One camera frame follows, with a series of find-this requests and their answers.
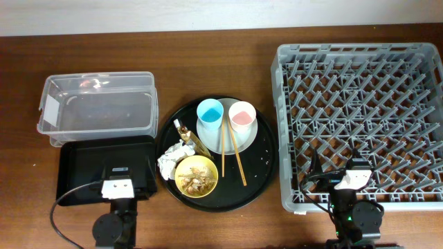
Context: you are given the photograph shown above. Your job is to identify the black rectangular tray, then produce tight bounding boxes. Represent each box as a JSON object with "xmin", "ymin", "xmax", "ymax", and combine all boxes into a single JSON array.
[{"xmin": 56, "ymin": 136, "xmax": 158, "ymax": 206}]

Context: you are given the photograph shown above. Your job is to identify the pink plastic cup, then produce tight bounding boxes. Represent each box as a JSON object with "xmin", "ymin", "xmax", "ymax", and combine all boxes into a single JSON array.
[{"xmin": 228, "ymin": 101, "xmax": 256, "ymax": 133}]

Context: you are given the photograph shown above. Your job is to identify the grey round plate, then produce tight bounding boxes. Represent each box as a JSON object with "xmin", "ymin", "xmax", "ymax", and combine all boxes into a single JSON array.
[{"xmin": 197, "ymin": 98, "xmax": 258, "ymax": 155}]

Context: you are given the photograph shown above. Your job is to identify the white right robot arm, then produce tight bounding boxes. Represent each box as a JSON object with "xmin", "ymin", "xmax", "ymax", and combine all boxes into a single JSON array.
[{"xmin": 299, "ymin": 149, "xmax": 384, "ymax": 249}]

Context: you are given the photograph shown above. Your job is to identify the grey dishwasher rack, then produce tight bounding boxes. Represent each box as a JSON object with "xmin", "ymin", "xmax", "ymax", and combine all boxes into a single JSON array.
[{"xmin": 271, "ymin": 43, "xmax": 442, "ymax": 214}]

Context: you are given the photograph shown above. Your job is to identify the yellow bowl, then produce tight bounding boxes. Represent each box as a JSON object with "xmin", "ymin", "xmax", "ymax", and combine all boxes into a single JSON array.
[{"xmin": 174, "ymin": 156, "xmax": 219, "ymax": 199}]

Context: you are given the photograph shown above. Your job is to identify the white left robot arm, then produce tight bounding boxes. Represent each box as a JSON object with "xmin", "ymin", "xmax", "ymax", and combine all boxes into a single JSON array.
[{"xmin": 92, "ymin": 167, "xmax": 138, "ymax": 249}]

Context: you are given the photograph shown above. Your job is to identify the left wooden chopstick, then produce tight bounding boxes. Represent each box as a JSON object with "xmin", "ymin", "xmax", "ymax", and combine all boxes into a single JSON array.
[{"xmin": 221, "ymin": 117, "xmax": 225, "ymax": 177}]

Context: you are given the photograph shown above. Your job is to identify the clear plastic waste bin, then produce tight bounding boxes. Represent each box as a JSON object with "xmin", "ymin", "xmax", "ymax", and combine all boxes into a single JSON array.
[{"xmin": 37, "ymin": 71, "xmax": 159, "ymax": 147}]

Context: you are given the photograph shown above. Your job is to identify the blue plastic cup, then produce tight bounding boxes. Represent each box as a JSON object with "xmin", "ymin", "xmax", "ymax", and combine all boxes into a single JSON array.
[{"xmin": 197, "ymin": 98, "xmax": 224, "ymax": 131}]

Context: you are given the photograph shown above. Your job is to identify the white tissue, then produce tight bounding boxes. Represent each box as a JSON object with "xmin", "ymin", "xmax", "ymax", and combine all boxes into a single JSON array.
[{"xmin": 157, "ymin": 139, "xmax": 195, "ymax": 181}]

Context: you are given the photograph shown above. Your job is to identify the food scraps and rice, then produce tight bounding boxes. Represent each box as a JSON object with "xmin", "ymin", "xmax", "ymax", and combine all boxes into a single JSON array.
[{"xmin": 179, "ymin": 167, "xmax": 217, "ymax": 197}]

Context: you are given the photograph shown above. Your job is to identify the gold foil wrapper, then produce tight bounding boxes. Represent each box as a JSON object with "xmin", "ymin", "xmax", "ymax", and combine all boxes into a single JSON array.
[{"xmin": 174, "ymin": 119, "xmax": 214, "ymax": 160}]

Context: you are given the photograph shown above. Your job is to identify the round black serving tray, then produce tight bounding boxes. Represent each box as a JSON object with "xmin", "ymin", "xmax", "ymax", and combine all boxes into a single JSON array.
[{"xmin": 156, "ymin": 98, "xmax": 278, "ymax": 212}]

